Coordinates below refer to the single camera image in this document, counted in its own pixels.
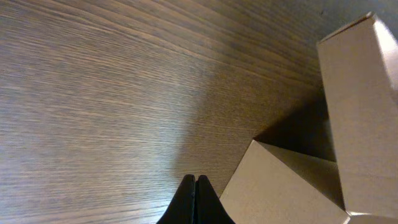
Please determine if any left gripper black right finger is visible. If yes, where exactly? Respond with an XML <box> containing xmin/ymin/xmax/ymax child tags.
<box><xmin>195</xmin><ymin>175</ymin><xmax>234</xmax><ymax>224</ymax></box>

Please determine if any brown cardboard box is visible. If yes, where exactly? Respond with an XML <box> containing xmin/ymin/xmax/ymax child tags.
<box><xmin>220</xmin><ymin>13</ymin><xmax>397</xmax><ymax>223</ymax></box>

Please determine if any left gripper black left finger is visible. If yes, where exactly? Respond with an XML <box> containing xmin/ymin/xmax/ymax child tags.
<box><xmin>157</xmin><ymin>174</ymin><xmax>196</xmax><ymax>224</ymax></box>

